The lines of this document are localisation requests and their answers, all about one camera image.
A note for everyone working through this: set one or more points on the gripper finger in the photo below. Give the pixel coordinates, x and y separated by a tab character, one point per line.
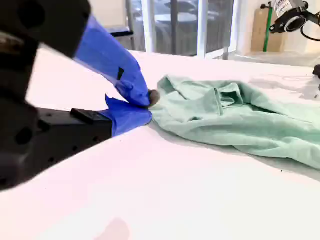
110	57
125	120

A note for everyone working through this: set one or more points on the pale green T-shirt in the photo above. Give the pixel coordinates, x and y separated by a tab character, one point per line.
225	120

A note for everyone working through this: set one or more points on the brown cardboard box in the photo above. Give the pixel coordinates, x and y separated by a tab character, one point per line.
257	32

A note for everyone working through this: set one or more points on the green pole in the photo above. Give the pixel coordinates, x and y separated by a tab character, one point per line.
267	35

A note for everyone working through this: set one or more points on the white window frame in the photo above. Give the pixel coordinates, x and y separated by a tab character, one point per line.
201	27

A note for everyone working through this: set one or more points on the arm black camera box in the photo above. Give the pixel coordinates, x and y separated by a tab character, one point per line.
290	22

